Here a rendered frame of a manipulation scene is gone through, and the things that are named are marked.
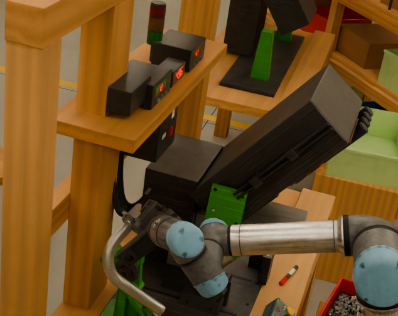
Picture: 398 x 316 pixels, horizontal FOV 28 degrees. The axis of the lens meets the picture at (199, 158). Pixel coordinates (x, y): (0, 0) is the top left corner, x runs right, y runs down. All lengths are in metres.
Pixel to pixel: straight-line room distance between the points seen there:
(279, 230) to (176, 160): 0.83
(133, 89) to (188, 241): 0.55
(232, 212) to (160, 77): 0.49
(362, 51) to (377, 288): 3.78
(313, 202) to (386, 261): 1.55
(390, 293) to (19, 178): 0.86
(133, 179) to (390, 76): 1.74
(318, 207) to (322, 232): 1.35
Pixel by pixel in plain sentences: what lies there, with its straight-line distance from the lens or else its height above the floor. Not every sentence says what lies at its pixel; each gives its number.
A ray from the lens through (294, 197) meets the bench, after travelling 3.26.
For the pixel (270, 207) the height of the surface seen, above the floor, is 1.13.
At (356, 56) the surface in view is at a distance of 5.44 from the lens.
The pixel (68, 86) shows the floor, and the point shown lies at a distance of 6.25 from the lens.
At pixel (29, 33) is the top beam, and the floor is 1.88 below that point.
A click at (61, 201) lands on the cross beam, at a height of 1.27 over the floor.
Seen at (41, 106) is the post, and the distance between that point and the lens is 1.75.
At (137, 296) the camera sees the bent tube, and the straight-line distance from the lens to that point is 2.08.
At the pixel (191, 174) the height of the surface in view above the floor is 1.24.
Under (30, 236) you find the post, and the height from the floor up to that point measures 1.38.
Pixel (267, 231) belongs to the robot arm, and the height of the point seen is 1.48.
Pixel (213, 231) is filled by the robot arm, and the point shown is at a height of 1.44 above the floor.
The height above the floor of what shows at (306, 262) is 0.90.
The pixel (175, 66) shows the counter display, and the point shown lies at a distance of 2.41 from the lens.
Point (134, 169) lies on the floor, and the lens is 5.12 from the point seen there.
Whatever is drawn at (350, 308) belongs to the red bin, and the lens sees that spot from 2.70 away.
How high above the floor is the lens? 2.44
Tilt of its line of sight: 27 degrees down
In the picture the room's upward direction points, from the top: 9 degrees clockwise
